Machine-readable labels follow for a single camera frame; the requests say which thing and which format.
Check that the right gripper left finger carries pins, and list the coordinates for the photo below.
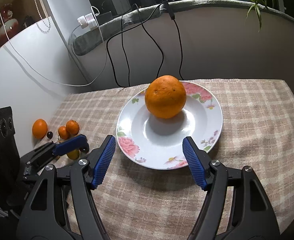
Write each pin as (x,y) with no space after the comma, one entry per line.
(84,176)

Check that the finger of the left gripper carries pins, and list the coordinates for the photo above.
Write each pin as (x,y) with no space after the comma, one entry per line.
(47,152)

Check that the brown kiwi fruit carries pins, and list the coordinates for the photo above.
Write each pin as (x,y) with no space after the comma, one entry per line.
(74,154)

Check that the small tangerine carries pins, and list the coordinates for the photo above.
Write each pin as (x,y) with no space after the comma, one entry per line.
(63,133)
(72,127)

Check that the dark plum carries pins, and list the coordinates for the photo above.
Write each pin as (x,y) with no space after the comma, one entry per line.
(49,135)

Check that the large smooth orange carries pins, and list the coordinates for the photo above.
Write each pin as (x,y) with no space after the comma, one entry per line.
(39,129)

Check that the white floral plate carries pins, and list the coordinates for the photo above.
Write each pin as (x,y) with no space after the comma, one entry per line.
(157,143)

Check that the large orange on plate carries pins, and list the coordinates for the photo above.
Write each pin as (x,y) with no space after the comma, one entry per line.
(165,97)

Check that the green grey sofa-top cloth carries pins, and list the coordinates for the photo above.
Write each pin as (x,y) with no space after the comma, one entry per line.
(90,40)

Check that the white power adapter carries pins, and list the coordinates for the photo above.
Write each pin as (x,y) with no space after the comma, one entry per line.
(88,21)

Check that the picture with mushroom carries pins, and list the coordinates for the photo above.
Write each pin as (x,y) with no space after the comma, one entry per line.
(17,15)

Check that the black camera box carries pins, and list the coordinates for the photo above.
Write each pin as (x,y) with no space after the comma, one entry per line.
(9,157)

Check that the black clip mount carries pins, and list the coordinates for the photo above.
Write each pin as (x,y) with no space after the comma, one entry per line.
(168,9)

